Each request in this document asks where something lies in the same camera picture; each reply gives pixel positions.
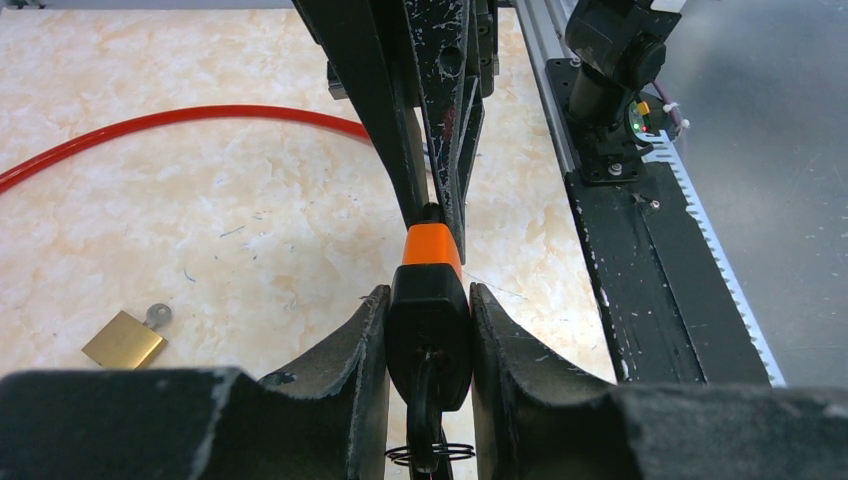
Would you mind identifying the brass padlock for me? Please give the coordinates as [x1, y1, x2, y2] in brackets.
[81, 303, 173, 370]

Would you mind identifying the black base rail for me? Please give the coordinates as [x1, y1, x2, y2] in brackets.
[546, 58, 773, 386]

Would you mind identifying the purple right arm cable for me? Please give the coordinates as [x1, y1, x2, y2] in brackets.
[652, 79, 690, 134]

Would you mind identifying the orange black padlock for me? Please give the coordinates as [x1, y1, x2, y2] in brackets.
[384, 203, 473, 479]

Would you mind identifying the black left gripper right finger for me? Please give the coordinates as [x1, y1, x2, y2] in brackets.
[469, 283, 847, 479]

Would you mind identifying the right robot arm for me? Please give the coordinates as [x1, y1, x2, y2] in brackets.
[295, 1, 680, 250]

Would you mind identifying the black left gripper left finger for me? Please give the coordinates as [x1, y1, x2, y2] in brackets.
[1, 285, 389, 479]

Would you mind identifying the red cable lock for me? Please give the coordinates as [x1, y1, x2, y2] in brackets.
[0, 104, 372, 195]

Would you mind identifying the white slotted cable duct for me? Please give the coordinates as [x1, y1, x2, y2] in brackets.
[637, 130, 787, 388]

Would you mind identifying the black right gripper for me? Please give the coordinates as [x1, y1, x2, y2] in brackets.
[294, 0, 499, 260]

